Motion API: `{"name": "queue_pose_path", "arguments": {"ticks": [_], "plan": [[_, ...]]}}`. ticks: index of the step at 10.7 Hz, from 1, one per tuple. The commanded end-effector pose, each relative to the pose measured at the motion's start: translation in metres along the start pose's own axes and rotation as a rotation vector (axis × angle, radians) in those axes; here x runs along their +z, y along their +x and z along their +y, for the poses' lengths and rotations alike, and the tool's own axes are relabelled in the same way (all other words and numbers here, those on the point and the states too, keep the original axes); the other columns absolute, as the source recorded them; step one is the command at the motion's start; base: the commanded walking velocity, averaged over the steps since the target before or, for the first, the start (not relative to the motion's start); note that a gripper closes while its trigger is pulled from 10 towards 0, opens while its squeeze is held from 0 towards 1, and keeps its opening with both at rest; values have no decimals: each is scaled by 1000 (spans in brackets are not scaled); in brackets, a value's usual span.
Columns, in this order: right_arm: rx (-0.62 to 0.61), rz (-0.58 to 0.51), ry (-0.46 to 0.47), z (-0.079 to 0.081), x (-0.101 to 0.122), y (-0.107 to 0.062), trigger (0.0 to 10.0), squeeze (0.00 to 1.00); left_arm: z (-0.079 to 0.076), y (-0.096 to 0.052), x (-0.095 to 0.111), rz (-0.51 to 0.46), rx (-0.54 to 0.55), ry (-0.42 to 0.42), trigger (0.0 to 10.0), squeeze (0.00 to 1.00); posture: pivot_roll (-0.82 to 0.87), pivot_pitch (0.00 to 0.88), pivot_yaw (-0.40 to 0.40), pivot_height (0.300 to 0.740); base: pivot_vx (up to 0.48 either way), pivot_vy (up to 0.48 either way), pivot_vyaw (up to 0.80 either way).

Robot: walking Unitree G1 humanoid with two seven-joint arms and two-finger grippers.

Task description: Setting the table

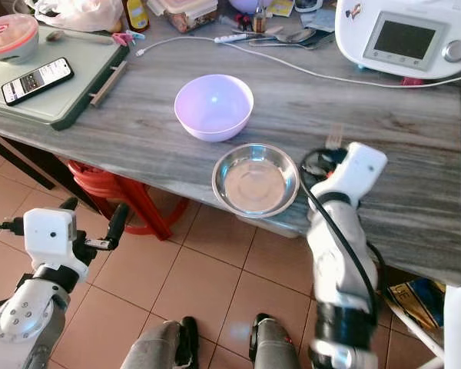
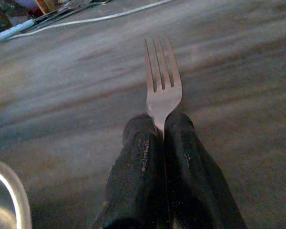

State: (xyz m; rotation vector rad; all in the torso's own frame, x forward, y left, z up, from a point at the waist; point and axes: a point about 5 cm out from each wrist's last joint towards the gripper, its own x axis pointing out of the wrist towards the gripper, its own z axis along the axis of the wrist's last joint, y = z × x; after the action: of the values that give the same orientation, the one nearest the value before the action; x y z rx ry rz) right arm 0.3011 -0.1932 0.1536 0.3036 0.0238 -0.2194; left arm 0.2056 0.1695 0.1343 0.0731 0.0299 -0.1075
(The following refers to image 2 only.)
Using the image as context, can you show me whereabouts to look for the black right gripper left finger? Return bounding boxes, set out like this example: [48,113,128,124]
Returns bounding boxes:
[91,114,169,229]

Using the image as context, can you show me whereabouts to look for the white power strip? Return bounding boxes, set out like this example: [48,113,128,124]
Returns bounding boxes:
[0,18,36,42]

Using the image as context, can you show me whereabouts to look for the white cable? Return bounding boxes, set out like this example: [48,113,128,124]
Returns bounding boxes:
[0,0,174,45]

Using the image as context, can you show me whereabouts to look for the brown wooden furniture leg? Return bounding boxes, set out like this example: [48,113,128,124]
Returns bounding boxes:
[35,0,59,14]

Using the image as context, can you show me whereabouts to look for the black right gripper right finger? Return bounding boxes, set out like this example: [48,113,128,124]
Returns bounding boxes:
[163,112,248,229]

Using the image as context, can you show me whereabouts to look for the silver metal fork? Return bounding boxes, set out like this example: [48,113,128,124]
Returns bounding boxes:
[143,37,183,141]

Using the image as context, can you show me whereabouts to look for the silver metal bowl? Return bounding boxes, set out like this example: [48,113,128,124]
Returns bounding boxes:
[0,159,33,229]

